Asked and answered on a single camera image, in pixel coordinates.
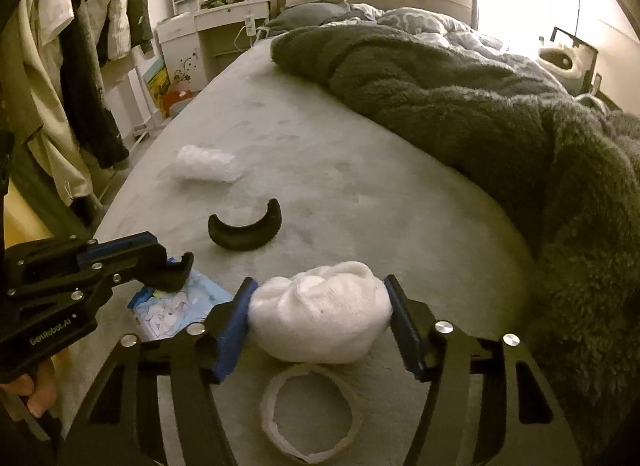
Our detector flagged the person's left hand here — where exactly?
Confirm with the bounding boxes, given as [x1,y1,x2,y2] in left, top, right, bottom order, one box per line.
[0,360,57,419]

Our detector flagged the cream drawstring pants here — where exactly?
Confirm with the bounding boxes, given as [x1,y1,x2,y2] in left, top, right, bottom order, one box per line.
[17,0,97,207]

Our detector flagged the blue tissue pack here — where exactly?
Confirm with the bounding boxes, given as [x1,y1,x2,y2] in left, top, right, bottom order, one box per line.
[126,258,235,343]

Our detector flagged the black hanging garment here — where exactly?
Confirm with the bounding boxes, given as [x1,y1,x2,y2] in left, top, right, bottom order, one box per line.
[59,0,132,170]

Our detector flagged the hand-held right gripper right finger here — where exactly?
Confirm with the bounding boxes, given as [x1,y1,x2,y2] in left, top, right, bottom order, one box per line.
[382,274,583,466]

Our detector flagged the white vanity desk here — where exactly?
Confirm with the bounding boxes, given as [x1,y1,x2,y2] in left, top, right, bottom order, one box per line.
[156,0,274,114]

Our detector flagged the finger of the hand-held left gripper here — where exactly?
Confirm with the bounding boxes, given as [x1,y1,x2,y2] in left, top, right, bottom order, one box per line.
[0,272,157,327]
[2,232,169,277]

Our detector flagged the cream cat bed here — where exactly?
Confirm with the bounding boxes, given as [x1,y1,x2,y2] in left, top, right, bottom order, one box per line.
[537,43,584,80]

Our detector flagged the grey pillow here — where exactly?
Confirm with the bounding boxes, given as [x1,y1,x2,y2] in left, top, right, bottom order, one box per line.
[266,2,352,35]

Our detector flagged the dark green hanging garment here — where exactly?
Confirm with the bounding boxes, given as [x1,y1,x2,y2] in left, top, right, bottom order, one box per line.
[124,0,155,55]

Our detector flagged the dark curved foam piece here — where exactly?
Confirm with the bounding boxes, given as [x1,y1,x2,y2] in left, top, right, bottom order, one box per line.
[207,198,284,251]
[149,252,195,293]

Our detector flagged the grey fleece blanket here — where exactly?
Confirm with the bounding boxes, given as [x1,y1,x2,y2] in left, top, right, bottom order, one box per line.
[270,24,640,452]

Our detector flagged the colourful picture book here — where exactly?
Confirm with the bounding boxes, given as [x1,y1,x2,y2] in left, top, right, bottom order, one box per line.
[142,58,173,119]

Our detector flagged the white bubble wrap wad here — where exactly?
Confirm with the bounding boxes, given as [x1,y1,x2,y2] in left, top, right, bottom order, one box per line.
[171,144,244,185]

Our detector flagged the cardboard tape ring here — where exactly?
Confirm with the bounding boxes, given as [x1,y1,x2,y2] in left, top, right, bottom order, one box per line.
[260,362,364,465]

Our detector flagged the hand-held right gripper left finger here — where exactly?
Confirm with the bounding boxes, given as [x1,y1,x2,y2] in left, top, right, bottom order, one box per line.
[60,276,260,466]

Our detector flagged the white t-shirt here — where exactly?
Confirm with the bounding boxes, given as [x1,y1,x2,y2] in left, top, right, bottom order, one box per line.
[35,0,76,51]

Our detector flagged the grey upholstered bed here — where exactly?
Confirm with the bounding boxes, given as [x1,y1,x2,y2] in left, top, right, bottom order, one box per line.
[65,0,640,466]

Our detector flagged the large white sock ball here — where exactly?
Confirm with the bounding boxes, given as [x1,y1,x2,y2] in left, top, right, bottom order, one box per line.
[247,260,393,366]

